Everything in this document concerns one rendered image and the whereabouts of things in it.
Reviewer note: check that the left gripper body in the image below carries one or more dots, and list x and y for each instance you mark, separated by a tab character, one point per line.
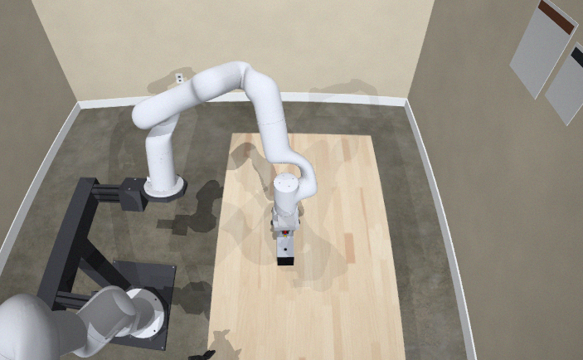
275	215

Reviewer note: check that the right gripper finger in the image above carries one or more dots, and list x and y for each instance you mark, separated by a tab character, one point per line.
207	355

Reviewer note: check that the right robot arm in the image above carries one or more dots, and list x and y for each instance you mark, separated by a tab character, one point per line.
29	331

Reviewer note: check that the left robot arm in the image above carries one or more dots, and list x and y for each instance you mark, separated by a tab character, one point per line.
264	93

